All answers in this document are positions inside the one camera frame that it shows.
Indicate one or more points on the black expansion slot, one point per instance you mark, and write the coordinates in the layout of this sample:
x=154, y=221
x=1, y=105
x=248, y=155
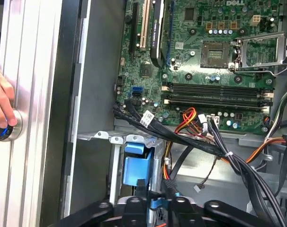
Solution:
x=134, y=28

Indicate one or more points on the open black PC case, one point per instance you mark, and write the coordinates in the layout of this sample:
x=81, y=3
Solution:
x=96, y=94

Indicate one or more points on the white four pin power socket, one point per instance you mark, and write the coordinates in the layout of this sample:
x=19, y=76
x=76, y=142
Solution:
x=256, y=20

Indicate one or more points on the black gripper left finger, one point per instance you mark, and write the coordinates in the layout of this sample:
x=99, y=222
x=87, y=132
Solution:
x=134, y=212

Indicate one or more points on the CPU socket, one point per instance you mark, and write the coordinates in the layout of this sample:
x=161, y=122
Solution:
x=215, y=54

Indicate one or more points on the metal locking lever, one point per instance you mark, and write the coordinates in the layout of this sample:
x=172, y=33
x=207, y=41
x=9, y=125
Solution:
x=254, y=72

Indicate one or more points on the blue expansion slot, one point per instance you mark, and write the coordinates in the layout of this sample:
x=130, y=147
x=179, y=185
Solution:
x=170, y=35

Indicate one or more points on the white expansion slot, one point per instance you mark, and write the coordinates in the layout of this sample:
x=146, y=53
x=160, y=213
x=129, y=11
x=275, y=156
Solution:
x=144, y=26

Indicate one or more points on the black square chipset chip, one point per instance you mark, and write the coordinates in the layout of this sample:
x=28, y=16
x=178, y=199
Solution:
x=147, y=69

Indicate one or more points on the metal socket cover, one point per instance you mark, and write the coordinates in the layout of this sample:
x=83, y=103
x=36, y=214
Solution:
x=280, y=47

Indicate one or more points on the black RAM slot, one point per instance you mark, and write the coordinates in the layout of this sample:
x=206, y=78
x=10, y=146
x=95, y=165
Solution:
x=217, y=98
x=217, y=91
x=217, y=104
x=217, y=86

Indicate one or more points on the blue SATA port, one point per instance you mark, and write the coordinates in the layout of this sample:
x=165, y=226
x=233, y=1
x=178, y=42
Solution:
x=137, y=89

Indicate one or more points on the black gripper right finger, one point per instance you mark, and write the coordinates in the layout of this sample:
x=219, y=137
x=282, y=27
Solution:
x=182, y=212

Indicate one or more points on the grey metal disk bay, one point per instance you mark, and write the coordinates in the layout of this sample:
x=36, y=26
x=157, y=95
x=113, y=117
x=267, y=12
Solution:
x=103, y=136

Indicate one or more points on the black graphics card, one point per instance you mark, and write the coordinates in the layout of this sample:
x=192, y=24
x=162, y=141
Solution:
x=157, y=35

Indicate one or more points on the person's hand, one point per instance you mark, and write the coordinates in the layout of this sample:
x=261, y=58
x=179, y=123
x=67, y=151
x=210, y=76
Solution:
x=1, y=99

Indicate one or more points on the green Dell motherboard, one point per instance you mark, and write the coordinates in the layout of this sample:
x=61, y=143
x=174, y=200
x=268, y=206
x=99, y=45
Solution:
x=195, y=59

